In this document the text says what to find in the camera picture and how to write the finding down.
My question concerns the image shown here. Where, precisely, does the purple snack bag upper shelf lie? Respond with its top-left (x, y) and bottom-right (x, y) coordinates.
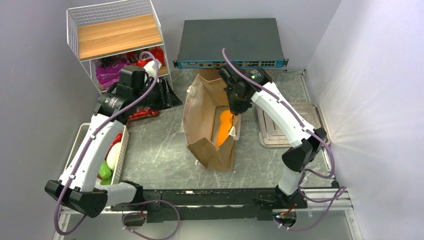
top-left (95, 55), bottom-right (130, 89)

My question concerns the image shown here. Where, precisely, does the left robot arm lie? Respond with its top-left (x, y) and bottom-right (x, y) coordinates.
top-left (44, 62), bottom-right (182, 218)

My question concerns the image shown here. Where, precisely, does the dark network switch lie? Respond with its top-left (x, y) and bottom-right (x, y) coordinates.
top-left (173, 18), bottom-right (289, 69)

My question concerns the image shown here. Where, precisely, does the brown burlap grocery bag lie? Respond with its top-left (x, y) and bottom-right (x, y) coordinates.
top-left (182, 81), bottom-right (241, 172)

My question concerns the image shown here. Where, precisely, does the white daikon vegetable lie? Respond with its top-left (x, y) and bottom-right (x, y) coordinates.
top-left (106, 142), bottom-right (122, 171)

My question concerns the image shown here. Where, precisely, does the wooden board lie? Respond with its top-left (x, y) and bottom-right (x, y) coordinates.
top-left (193, 68), bottom-right (273, 86)

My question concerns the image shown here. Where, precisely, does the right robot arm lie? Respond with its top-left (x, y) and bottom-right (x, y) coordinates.
top-left (218, 64), bottom-right (327, 208)

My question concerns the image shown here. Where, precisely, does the metal tray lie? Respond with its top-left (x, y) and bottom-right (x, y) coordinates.
top-left (256, 102), bottom-right (331, 148)

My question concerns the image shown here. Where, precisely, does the white wire shelf rack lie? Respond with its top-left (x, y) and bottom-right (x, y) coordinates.
top-left (66, 0), bottom-right (173, 94)

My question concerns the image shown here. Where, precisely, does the red pepper toy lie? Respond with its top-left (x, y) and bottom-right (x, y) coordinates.
top-left (106, 133), bottom-right (123, 157)

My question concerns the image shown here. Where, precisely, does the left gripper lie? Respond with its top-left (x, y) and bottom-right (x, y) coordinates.
top-left (134, 77), bottom-right (183, 112)

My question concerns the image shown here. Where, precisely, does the red snack bag upper shelf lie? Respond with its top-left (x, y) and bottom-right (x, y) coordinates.
top-left (125, 46), bottom-right (166, 67)

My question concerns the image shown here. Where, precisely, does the green lettuce toy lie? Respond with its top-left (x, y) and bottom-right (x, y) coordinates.
top-left (97, 160), bottom-right (113, 186)

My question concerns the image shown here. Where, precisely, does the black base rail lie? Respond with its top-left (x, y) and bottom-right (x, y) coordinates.
top-left (111, 187), bottom-right (308, 223)

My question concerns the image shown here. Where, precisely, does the white perforated basket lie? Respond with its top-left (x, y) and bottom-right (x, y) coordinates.
top-left (63, 123), bottom-right (130, 185)

